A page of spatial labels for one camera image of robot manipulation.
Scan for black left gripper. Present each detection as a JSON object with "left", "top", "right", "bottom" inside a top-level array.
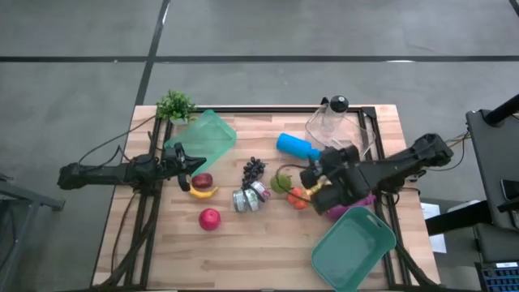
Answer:
[{"left": 162, "top": 142, "right": 208, "bottom": 193}]

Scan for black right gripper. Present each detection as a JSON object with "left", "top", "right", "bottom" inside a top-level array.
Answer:
[{"left": 299, "top": 145, "right": 372, "bottom": 216}]

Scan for yellow plastic bottle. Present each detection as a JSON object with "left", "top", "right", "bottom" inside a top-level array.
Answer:
[{"left": 306, "top": 178, "right": 330, "bottom": 198}]

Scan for purple plastic bottle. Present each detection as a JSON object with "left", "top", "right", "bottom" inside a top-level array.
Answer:
[{"left": 325, "top": 193, "right": 377, "bottom": 223}]

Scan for green apple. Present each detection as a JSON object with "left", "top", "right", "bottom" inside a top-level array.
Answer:
[{"left": 270, "top": 173, "right": 294, "bottom": 195}]

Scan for blue plastic bottle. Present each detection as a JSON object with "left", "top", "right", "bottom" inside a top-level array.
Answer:
[{"left": 276, "top": 132, "right": 322, "bottom": 161}]

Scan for bright red round toy fruit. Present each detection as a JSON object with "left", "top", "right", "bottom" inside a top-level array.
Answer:
[{"left": 198, "top": 208, "right": 222, "bottom": 232}]

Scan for dark toy grape bunch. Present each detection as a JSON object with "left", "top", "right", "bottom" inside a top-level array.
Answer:
[{"left": 242, "top": 156, "right": 268, "bottom": 190}]

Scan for teal plastic bin with handle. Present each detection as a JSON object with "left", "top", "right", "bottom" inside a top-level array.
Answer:
[{"left": 311, "top": 205, "right": 397, "bottom": 292}]

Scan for clear bottle with black cap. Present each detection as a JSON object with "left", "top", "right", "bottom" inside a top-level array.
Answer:
[{"left": 319, "top": 95, "right": 350, "bottom": 141}]

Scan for dark red toy apple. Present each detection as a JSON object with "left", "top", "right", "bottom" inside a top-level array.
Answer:
[{"left": 191, "top": 173, "right": 214, "bottom": 190}]

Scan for yellow toy banana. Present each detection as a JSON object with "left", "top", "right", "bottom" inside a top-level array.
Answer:
[{"left": 187, "top": 178, "right": 219, "bottom": 200}]

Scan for translucent light green bin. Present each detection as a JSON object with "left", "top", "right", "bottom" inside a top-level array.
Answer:
[{"left": 164, "top": 109, "right": 238, "bottom": 176}]

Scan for tin can with red label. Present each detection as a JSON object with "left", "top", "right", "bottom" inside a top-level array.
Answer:
[{"left": 250, "top": 180, "right": 272, "bottom": 203}]

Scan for small green potted plant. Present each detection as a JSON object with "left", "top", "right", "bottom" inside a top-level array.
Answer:
[{"left": 156, "top": 89, "right": 196, "bottom": 125}]

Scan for clear plastic bin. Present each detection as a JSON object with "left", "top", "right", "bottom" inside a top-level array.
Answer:
[{"left": 304, "top": 105, "right": 376, "bottom": 161}]

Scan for tin can with green label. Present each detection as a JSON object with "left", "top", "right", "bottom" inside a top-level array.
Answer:
[{"left": 244, "top": 187, "right": 261, "bottom": 213}]

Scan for white paper sheet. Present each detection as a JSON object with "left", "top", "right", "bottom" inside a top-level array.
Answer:
[{"left": 419, "top": 201, "right": 448, "bottom": 255}]

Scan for black stand leg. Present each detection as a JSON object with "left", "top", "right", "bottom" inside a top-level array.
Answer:
[{"left": 424, "top": 200, "right": 494, "bottom": 237}]

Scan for grey metal stand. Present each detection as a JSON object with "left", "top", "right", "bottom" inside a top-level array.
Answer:
[{"left": 0, "top": 174, "right": 66, "bottom": 292}]

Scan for black smartphone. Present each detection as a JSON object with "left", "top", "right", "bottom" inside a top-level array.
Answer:
[{"left": 500, "top": 178, "right": 519, "bottom": 202}]

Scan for backlit keyboard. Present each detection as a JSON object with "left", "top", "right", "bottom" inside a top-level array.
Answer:
[{"left": 474, "top": 261, "right": 519, "bottom": 292}]

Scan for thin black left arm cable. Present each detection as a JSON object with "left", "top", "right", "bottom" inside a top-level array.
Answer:
[{"left": 76, "top": 115, "right": 159, "bottom": 167}]

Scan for black cable bundle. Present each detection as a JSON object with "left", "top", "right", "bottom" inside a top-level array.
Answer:
[
  {"left": 97, "top": 190, "right": 160, "bottom": 290},
  {"left": 395, "top": 241, "right": 441, "bottom": 291}
]

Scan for yellow and grey cables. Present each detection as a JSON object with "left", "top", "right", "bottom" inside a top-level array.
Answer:
[{"left": 444, "top": 130, "right": 471, "bottom": 172}]

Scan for black camera stand pole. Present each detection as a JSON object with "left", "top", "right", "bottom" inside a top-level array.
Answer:
[{"left": 483, "top": 92, "right": 519, "bottom": 127}]

